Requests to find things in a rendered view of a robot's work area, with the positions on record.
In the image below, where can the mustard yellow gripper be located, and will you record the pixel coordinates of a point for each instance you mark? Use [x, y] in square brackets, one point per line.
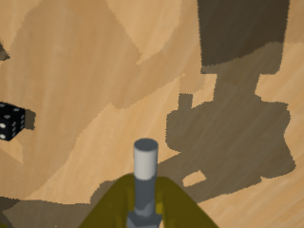
[177, 208]

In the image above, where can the black die with white pips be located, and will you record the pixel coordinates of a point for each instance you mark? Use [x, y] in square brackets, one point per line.
[12, 121]

